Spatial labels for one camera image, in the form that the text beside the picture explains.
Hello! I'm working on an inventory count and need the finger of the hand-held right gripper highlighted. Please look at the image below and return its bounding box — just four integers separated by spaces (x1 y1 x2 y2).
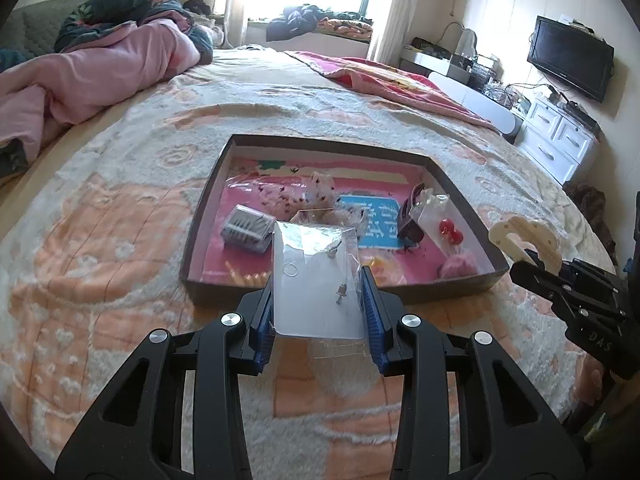
509 261 583 322
522 247 571 281

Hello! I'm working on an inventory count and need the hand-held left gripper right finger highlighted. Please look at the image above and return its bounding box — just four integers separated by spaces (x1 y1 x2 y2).
361 265 586 480

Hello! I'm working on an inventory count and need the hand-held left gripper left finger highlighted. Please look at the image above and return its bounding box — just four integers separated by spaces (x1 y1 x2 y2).
55 275 275 480

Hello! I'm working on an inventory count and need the cream hair claw clip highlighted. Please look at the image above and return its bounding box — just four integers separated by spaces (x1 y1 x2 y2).
487 214 562 271

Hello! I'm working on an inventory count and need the clear bag with white card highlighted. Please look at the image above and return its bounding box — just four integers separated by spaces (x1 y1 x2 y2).
270 220 368 358

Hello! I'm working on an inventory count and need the pink pompom hair clip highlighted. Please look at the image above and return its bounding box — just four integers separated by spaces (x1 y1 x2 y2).
436 252 478 278

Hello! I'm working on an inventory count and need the clear bag with red earrings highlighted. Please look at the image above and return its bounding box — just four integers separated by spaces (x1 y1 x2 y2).
410 191 463 256

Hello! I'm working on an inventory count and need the clear packet of silver clips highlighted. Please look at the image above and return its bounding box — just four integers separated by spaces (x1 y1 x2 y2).
220 205 275 253

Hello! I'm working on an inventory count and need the dark red hair clip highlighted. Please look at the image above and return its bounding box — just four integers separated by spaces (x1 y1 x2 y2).
396 182 426 245

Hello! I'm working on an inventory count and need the cardboard box with pink inside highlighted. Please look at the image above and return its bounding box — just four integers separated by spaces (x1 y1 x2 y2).
181 134 510 306

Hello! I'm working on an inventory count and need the beige dotted scrunchie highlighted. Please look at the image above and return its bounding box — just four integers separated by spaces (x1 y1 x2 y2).
257 170 338 216

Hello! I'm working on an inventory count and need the yellow hair comb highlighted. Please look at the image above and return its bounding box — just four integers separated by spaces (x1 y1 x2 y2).
225 259 266 285

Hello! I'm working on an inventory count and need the dark brown cloth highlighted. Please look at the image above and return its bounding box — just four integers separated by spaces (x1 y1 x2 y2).
562 180 618 261

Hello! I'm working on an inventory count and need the white drawer cabinet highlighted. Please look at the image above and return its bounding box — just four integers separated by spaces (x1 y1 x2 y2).
515 95 601 186

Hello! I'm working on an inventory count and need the black set-top box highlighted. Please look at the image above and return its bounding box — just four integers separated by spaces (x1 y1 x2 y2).
562 102 601 136

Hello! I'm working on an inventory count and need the white bed footboard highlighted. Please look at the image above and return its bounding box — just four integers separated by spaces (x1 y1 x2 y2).
427 71 523 143

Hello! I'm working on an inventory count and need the clear desktop organizer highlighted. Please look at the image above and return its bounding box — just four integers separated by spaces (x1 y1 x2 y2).
470 55 503 91

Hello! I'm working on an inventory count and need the black television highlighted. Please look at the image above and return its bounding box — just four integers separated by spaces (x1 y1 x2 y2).
526 15 616 104

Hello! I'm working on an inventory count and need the white dressing table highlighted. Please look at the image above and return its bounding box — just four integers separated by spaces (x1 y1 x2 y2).
400 45 473 83

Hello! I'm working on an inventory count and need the round vanity mirror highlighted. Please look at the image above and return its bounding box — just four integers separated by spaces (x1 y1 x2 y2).
455 25 478 58

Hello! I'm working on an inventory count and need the pink printed blanket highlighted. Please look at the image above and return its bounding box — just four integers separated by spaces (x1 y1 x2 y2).
282 50 501 133

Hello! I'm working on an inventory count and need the cream curtain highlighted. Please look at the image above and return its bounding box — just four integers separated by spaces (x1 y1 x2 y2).
370 0 466 66

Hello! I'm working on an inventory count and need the white window seat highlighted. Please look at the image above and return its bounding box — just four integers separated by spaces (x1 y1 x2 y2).
245 20 373 61

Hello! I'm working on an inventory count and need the colourful folded blanket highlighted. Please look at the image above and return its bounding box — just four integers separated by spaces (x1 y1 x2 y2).
320 15 373 36

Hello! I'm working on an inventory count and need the beige clothes pile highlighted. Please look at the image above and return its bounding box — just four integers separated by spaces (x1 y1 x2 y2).
192 12 226 51

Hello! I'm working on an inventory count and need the pink quilt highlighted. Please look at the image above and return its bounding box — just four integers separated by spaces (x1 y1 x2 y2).
0 20 213 161

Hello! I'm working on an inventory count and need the dark puffer jacket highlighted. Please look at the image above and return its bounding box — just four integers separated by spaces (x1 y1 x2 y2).
265 4 331 41

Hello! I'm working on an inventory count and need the sheer white curtain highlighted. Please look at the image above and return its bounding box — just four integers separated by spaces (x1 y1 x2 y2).
222 0 263 51

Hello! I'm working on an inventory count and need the dark floral quilt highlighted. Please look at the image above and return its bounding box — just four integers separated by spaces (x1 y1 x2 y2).
54 0 216 66

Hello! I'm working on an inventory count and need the green padded headboard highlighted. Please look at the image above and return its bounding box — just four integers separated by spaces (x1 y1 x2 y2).
0 0 86 61

